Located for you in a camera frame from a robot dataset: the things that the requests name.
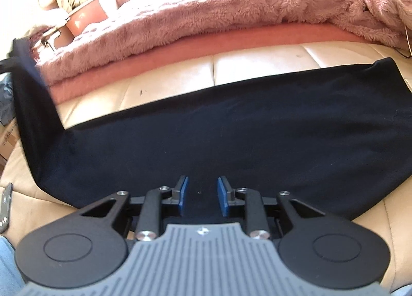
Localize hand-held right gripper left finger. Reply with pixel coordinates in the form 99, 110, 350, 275
80, 175, 189, 241

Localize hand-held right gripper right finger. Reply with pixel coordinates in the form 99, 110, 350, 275
218, 176, 326, 240

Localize black pants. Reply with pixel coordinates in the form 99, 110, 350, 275
12, 39, 412, 221

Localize beige leather sofa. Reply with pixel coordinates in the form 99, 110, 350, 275
0, 40, 412, 296

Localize pink folded blanket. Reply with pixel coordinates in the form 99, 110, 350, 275
48, 22, 361, 106

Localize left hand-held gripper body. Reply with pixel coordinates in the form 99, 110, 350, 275
0, 183, 14, 234

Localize pink fluffy blanket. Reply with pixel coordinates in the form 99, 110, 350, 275
30, 0, 412, 86

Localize cardboard box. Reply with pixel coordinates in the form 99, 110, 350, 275
0, 119, 20, 161

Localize person's blue jeans leg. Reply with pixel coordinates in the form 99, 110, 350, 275
0, 236, 27, 296

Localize pink plastic basin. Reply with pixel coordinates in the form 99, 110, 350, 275
66, 0, 108, 37

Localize thin cable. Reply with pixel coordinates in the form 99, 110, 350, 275
395, 26, 412, 58

